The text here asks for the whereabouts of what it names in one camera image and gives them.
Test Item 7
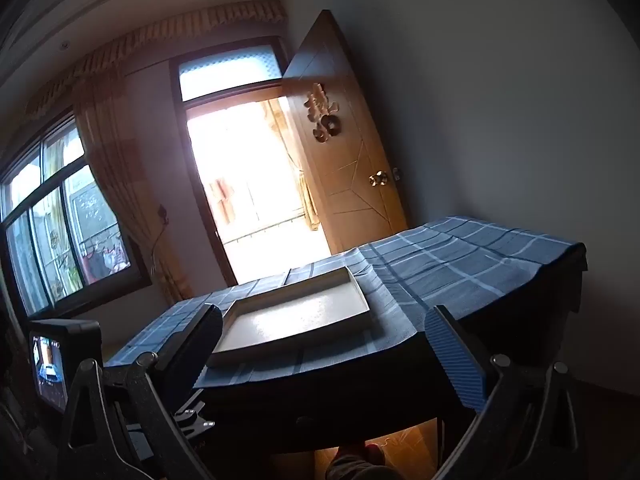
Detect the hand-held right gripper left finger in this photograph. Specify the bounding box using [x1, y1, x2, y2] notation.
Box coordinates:
[65, 304, 223, 480]

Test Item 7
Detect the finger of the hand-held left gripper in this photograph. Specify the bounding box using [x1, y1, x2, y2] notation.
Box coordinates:
[171, 396, 217, 442]

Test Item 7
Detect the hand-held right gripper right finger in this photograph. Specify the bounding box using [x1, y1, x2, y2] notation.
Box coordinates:
[424, 304, 590, 480]

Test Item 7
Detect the white shallow tray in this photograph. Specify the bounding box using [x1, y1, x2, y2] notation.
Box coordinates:
[206, 266, 372, 368]

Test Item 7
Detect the blue plaid tablecloth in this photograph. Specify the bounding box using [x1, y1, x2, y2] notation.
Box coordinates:
[105, 216, 587, 401]

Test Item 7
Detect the laundry on clothesline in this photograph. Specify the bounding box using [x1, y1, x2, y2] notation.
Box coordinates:
[80, 240, 132, 283]

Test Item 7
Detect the dark wooden table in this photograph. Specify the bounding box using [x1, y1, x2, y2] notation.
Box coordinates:
[200, 255, 590, 466]

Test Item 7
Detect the dark framed window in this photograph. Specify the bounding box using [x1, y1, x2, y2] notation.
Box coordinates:
[0, 109, 152, 322]

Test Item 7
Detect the person's leg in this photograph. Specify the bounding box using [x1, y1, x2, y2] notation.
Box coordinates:
[325, 441, 387, 480]

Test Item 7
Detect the yellow hanging towel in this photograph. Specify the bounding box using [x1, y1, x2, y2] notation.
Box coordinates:
[295, 169, 321, 232]

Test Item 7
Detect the tan patterned curtain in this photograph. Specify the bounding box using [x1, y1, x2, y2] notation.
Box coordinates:
[71, 76, 195, 306]

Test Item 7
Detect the wooden door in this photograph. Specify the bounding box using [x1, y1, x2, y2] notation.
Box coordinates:
[281, 9, 409, 257]

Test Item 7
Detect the golden door ornament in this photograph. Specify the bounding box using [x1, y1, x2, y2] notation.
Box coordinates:
[302, 81, 347, 142]

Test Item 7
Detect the pleated curtain valance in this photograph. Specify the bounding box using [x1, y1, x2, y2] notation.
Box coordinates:
[24, 0, 287, 122]

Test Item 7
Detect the brown doorway frame with transom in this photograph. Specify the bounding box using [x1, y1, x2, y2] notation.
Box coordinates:
[168, 35, 333, 287]

